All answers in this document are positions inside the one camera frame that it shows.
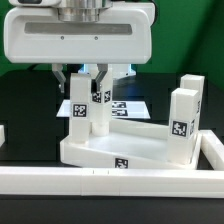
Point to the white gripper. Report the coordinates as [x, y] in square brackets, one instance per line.
[121, 35]

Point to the white desk top panel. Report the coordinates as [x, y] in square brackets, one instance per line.
[129, 145]

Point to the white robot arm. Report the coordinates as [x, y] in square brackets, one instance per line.
[88, 11]

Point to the sheet with four tags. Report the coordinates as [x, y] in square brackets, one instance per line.
[120, 109]

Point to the white U-shaped obstacle fence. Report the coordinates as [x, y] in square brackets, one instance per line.
[110, 182]

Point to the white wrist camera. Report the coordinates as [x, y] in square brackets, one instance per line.
[34, 3]

